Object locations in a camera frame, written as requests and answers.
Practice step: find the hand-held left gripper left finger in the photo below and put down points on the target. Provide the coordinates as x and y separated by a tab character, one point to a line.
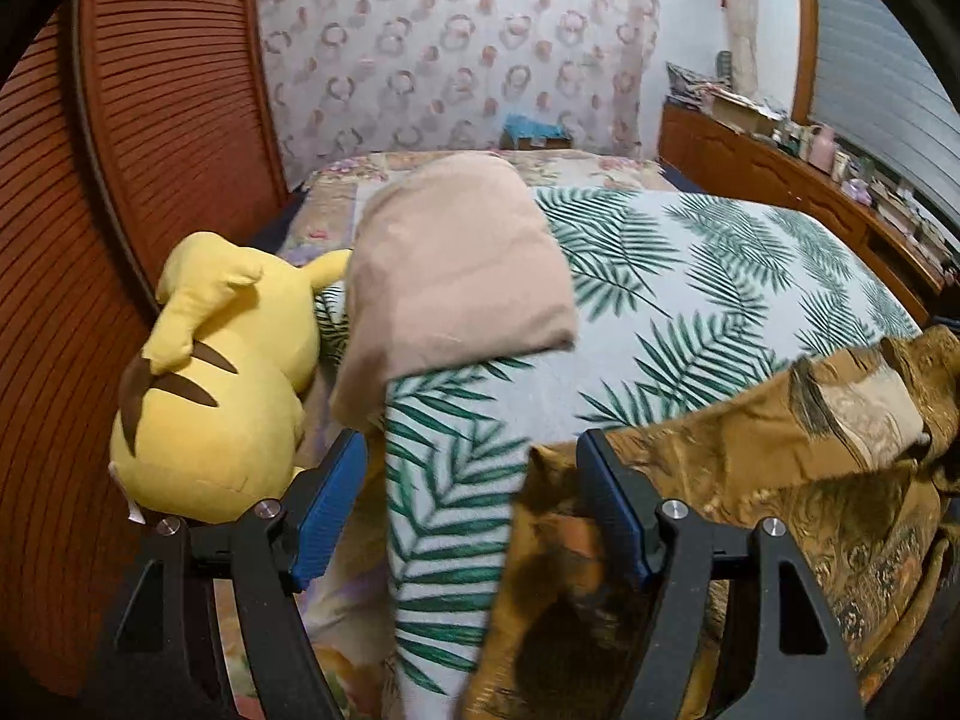
330	510

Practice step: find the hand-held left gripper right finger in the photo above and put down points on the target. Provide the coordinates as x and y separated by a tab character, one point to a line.
611	502

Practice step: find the brown patterned shirt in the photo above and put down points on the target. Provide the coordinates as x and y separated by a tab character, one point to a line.
787	525

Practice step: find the yellow plush toy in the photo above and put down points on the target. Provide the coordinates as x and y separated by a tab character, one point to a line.
225	390

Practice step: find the leaf print bed sheet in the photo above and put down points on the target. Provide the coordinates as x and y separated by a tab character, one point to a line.
675	300

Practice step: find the beige cloth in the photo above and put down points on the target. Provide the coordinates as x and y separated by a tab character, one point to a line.
450	270

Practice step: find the floral blanket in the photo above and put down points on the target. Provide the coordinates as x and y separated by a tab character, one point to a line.
330	210

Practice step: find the wooden side cabinet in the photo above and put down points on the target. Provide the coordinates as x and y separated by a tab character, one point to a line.
750	157

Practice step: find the blue cloth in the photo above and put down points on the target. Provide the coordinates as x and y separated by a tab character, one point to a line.
532	127

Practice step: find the lavender tissue holder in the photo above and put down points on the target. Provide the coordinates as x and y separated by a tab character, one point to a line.
859	191

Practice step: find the open cardboard box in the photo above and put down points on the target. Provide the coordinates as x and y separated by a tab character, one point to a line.
742	116

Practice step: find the pink bottle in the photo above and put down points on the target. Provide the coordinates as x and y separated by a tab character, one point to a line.
821	148

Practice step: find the wooden louvered wardrobe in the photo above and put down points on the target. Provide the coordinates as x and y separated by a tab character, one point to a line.
150	127

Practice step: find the stack of folded cloths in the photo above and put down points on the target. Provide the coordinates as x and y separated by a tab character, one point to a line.
690	86

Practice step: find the circle print sheer curtain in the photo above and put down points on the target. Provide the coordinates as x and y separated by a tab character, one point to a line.
450	52

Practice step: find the beige tied curtain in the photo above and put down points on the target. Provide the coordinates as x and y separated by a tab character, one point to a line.
742	37

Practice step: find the grey window blind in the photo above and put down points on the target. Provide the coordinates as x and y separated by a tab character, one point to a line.
877	90

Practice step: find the wooden window frame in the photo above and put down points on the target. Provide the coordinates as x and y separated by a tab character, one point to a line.
804	30

